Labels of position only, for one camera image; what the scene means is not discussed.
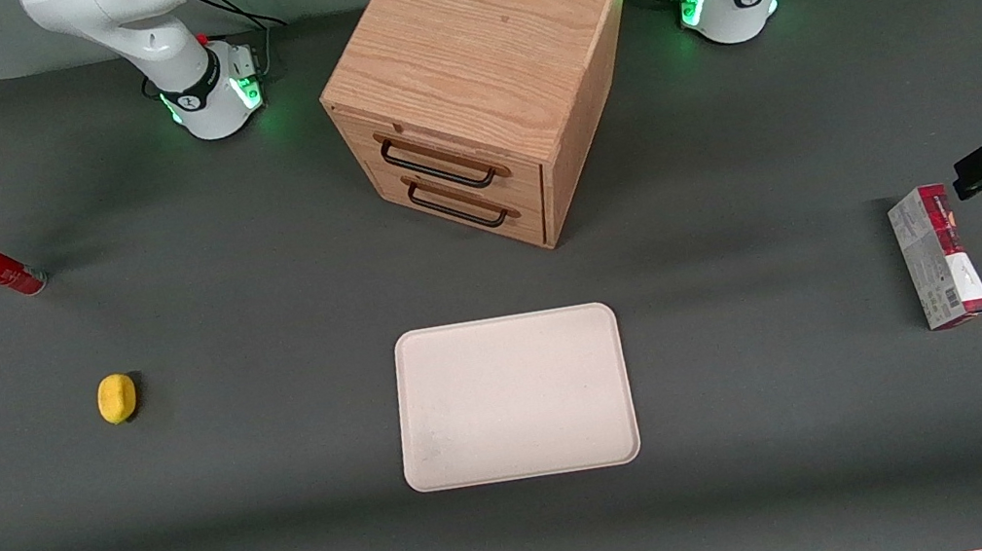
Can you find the beige plastic tray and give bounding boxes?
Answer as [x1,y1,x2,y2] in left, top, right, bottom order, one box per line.
[382,298,644,498]

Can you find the red and grey carton box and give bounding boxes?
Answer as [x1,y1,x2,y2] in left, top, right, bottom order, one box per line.
[884,177,982,336]

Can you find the yellow lemon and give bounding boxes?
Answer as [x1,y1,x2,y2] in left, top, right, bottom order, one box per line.
[93,371,142,427]

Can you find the dark grey table mat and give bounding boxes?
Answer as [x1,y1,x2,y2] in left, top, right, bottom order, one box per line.
[0,0,982,551]

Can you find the wooden drawer front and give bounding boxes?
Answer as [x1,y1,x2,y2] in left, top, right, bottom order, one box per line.
[330,75,552,241]
[365,138,555,275]

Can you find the wooden drawer cabinet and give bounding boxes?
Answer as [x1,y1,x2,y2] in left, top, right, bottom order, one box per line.
[305,0,671,282]

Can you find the black right base cables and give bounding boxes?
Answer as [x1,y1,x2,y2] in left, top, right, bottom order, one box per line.
[191,0,296,90]

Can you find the black wire drawer handle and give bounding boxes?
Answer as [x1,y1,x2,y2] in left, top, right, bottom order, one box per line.
[403,160,523,242]
[374,114,514,204]

